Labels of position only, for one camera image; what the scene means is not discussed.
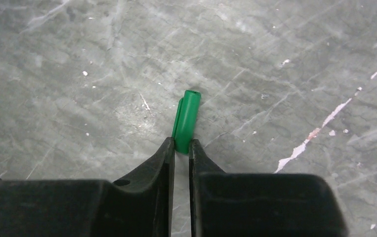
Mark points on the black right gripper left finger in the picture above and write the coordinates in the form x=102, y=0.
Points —
x=138, y=204

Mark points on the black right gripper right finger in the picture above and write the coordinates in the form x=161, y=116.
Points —
x=259, y=204

